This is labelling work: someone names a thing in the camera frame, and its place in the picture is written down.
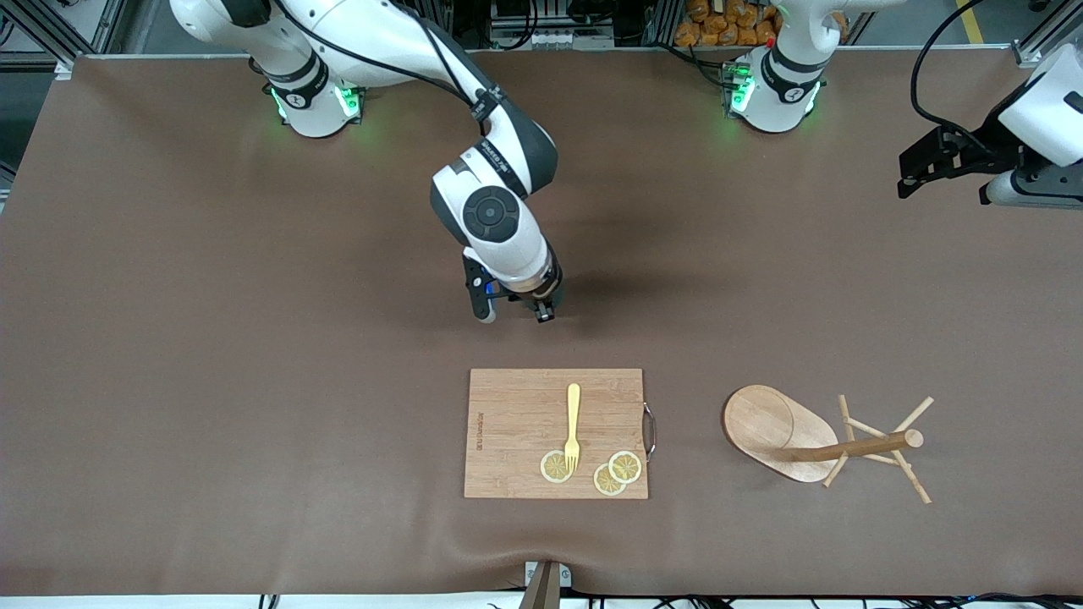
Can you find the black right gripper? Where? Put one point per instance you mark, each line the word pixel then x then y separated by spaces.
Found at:
pixel 542 305

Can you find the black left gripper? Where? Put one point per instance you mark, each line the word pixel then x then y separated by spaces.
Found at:
pixel 984 141

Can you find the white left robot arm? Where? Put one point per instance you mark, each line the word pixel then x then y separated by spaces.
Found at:
pixel 783 85

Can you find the wooden mug tree rack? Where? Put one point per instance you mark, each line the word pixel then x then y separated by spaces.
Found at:
pixel 761 423

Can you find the yellow plastic fork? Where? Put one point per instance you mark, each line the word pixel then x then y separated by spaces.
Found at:
pixel 574 414

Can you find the wooden cutting board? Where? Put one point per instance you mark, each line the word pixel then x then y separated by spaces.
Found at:
pixel 508 423

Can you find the lemon slice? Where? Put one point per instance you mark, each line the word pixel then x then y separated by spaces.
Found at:
pixel 605 484
pixel 628 467
pixel 552 469

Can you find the orange snack packet pile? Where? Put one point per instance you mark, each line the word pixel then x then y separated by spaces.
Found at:
pixel 719 21

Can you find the brown table mat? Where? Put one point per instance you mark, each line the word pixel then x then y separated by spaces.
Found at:
pixel 254 381

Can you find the aluminium frame post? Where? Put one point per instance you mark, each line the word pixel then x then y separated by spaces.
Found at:
pixel 1045 34
pixel 51 34

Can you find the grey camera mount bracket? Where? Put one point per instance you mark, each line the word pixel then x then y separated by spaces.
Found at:
pixel 546 588

